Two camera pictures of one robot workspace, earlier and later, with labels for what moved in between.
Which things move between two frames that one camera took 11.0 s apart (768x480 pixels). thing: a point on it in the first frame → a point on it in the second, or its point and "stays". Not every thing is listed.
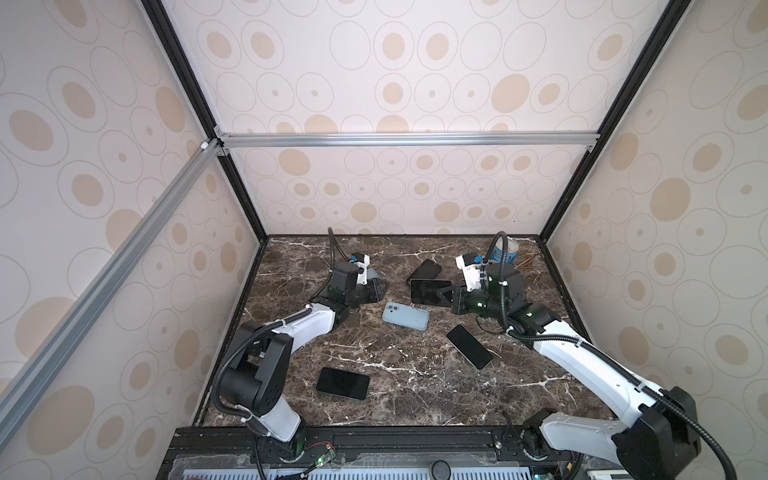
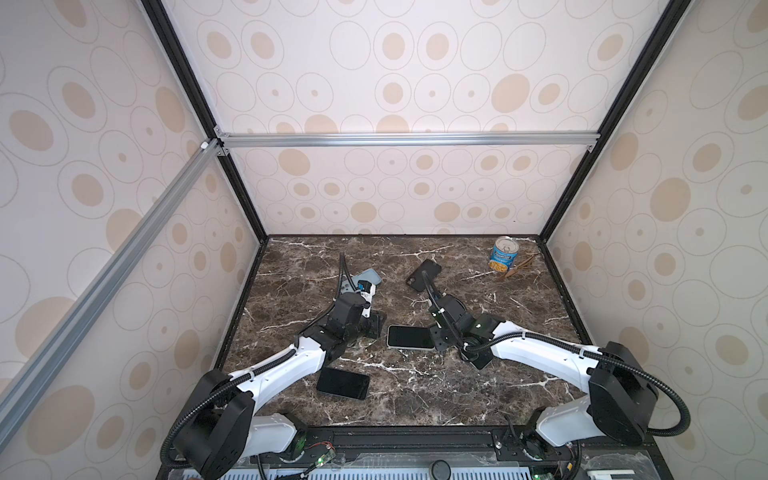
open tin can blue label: [512, 251] stays
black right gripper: [457, 301] → [435, 340]
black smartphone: [343, 383] stays
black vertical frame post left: [167, 33] stays
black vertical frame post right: [652, 48] stays
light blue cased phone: [407, 316] → [410, 337]
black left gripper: [372, 289] → [375, 325]
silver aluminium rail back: [414, 139] stays
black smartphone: [470, 346] stays
